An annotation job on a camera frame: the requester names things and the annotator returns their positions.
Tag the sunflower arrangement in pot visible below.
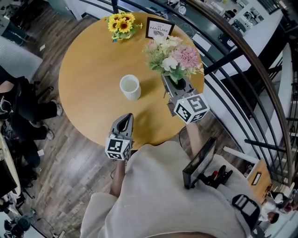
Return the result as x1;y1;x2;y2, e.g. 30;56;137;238
104;12;143;42

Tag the black tablet screen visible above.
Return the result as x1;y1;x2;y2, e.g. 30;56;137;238
182;137;217;190

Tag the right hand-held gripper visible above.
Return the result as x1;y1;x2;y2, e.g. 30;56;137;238
161;74;210;125

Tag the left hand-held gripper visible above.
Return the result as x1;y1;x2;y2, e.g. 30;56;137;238
105;113;135;162

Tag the person's right forearm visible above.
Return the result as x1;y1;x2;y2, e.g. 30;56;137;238
186;122;204;159

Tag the person's left forearm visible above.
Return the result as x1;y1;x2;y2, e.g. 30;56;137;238
109;160;128;197

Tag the round wooden table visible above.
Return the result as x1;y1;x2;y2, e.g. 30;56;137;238
58;12;205;147

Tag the black and grey strap buckle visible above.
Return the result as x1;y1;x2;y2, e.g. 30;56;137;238
231;194;261;233

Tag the black cable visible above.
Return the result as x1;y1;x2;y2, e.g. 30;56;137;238
110;162;120;180

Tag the person's grey sweatshirt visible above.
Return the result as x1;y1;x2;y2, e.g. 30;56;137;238
80;140;261;238

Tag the white oval table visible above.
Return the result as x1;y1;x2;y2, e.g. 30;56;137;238
0;132;21;198

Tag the black bag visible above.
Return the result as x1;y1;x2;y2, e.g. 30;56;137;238
23;139;41;168

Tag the pink and white flowers bunch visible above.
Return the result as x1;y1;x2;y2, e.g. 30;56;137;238
142;34;205;86

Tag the black framed picture sign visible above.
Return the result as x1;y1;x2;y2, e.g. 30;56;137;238
145;17;176;40

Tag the white plank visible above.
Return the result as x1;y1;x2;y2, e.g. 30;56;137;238
223;145;259;161

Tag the small black framed sign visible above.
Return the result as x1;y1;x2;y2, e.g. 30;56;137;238
251;172;263;186

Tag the black railing with wooden handrail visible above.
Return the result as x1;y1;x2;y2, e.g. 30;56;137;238
79;0;298;186

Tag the white ribbed vase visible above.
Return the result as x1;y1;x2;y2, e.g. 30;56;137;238
119;74;142;101

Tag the black clamp mount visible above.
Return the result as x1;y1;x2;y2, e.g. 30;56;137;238
200;165;233;189

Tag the black monitor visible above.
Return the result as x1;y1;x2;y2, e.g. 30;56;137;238
0;160;18;198

